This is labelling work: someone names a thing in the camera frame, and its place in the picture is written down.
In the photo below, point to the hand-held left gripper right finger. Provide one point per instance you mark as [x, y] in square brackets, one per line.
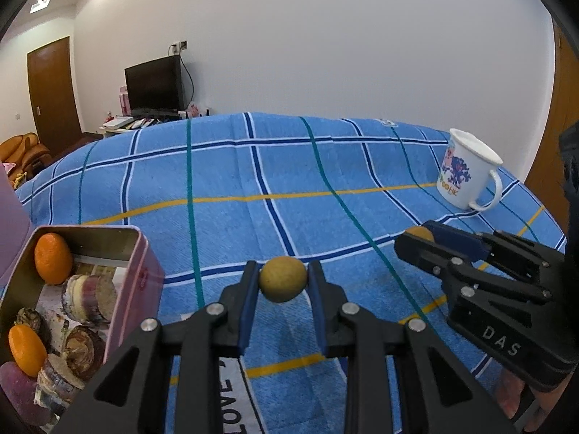
[316, 312]

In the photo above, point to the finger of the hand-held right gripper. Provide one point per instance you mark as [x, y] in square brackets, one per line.
[459, 238]
[423, 253]

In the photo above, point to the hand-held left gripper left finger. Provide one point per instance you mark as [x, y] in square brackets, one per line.
[248, 312]

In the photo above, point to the tan longan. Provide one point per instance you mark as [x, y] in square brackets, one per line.
[421, 233]
[282, 279]

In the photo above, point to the pink tin box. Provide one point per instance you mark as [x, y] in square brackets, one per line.
[135, 289]

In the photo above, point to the cut taro chunk flat top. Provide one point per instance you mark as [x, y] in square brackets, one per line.
[59, 379]

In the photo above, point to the large orange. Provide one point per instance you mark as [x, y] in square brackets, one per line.
[53, 257]

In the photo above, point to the small orange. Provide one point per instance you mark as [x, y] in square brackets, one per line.
[27, 350]

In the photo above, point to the purple radish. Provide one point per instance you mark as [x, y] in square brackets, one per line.
[20, 395]

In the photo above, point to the person's right hand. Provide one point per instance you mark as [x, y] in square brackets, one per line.
[513, 391]

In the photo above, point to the white mug blue print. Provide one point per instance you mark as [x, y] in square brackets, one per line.
[461, 172]

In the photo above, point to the blue plaid blanket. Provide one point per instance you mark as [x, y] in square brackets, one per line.
[294, 190]

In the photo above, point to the wooden door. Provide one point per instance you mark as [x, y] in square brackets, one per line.
[549, 144]
[52, 99]

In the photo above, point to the printed paper liner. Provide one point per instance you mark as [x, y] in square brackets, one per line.
[99, 266]

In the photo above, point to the small pink patterned box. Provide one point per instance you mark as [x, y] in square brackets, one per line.
[193, 109]

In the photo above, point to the white tv stand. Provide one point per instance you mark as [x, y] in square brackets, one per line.
[135, 124]

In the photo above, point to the white flat box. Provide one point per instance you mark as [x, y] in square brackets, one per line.
[116, 122]

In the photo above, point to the tall pink box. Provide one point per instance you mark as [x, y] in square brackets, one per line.
[124, 101]

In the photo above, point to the black television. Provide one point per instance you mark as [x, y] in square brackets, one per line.
[154, 83]

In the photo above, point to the brown leather armchair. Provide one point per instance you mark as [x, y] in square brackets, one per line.
[25, 153]

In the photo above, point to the square ceiling light panel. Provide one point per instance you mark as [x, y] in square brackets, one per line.
[40, 6]

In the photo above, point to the wall socket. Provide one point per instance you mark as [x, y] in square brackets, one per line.
[179, 46]

